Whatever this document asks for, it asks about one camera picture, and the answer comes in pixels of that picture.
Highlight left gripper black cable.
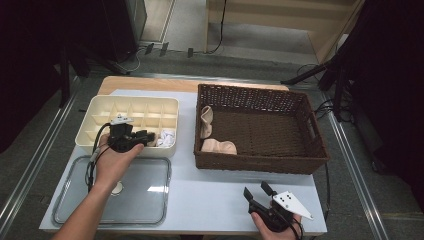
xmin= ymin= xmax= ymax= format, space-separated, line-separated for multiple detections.
xmin=85 ymin=122 xmax=113 ymax=193

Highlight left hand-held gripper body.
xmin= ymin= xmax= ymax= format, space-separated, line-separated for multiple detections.
xmin=108 ymin=113 xmax=148 ymax=154

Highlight person's right hand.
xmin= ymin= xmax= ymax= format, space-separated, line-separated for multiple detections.
xmin=250 ymin=211 xmax=303 ymax=240

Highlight black metal stand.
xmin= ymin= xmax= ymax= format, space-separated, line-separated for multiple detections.
xmin=56 ymin=43 xmax=133 ymax=109

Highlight light wooden shelf unit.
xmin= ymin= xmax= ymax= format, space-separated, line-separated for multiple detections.
xmin=204 ymin=0 xmax=366 ymax=64

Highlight white floor cable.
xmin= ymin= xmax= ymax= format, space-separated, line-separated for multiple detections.
xmin=114 ymin=46 xmax=143 ymax=74

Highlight aluminium frame rail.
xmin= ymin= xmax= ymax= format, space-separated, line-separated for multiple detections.
xmin=319 ymin=91 xmax=391 ymax=240
xmin=0 ymin=76 xmax=83 ymax=231
xmin=138 ymin=72 xmax=321 ymax=88

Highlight black hanging cable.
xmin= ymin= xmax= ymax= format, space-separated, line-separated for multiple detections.
xmin=204 ymin=0 xmax=228 ymax=55

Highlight cream divided storage box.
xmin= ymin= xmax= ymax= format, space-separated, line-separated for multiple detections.
xmin=74 ymin=94 xmax=180 ymax=159

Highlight white sock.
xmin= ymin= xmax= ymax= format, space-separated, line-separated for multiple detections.
xmin=156 ymin=129 xmax=177 ymax=148

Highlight thin peach sock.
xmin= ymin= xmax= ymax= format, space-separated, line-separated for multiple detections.
xmin=199 ymin=105 xmax=215 ymax=140
xmin=200 ymin=138 xmax=238 ymax=156

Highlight dark metal cabinet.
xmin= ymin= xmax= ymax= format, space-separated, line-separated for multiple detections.
xmin=101 ymin=0 xmax=148 ymax=63

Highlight black curtain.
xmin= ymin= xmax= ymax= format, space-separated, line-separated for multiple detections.
xmin=0 ymin=0 xmax=138 ymax=154
xmin=333 ymin=0 xmax=424 ymax=214

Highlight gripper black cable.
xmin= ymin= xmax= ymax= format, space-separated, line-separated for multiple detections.
xmin=85 ymin=122 xmax=113 ymax=193
xmin=283 ymin=162 xmax=332 ymax=240

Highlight black floor cables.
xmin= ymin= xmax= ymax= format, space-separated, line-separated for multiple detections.
xmin=296 ymin=63 xmax=338 ymax=121

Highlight black tripod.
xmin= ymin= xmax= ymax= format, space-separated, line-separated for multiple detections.
xmin=280 ymin=49 xmax=354 ymax=123

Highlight brown wicker basket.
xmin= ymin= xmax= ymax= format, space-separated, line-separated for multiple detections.
xmin=193 ymin=83 xmax=331 ymax=175

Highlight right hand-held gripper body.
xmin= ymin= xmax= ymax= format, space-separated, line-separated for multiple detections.
xmin=248 ymin=190 xmax=314 ymax=233

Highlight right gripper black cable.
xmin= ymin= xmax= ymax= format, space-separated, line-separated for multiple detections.
xmin=283 ymin=162 xmax=332 ymax=240

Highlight clear plastic box lid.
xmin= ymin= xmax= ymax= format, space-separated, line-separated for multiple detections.
xmin=51 ymin=155 xmax=173 ymax=227

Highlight person's left hand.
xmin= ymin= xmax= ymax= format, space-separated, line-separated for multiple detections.
xmin=94 ymin=133 xmax=145 ymax=193

